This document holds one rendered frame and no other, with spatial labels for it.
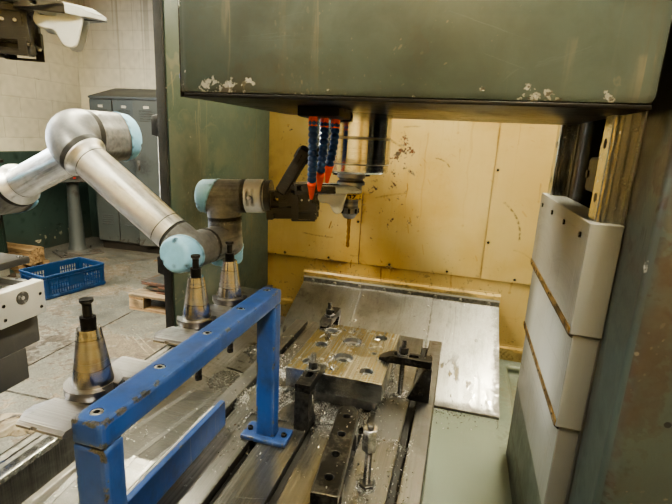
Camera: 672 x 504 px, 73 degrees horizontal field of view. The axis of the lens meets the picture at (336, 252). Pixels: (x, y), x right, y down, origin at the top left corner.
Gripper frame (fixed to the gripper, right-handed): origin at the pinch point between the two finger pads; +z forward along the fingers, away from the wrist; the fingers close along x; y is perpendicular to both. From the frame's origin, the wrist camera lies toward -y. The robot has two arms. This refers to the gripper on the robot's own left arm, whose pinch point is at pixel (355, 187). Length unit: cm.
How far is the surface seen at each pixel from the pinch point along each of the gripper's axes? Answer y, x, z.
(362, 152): -7.5, 7.7, 1.5
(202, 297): 14.5, 33.3, -23.2
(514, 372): 85, -81, 65
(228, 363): 73, -57, -50
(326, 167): -5.0, 14.7, -5.0
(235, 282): 15.3, 22.7, -21.0
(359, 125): -12.7, 7.9, 0.9
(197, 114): -19, -54, -54
